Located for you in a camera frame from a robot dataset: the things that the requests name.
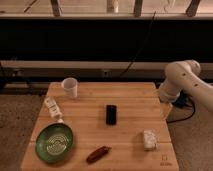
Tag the cream pusher end effector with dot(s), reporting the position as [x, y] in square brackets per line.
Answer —
[166, 109]

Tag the black eraser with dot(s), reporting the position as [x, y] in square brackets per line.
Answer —
[111, 114]

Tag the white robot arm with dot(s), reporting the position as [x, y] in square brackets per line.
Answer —
[183, 75]

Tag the white crumpled cloth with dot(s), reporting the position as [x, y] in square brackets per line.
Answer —
[150, 140]

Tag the brown sausage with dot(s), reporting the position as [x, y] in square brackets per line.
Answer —
[97, 154]

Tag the white paper cup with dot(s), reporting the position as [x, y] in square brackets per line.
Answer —
[70, 86]

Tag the green colander bowl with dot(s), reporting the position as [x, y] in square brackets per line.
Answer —
[54, 143]

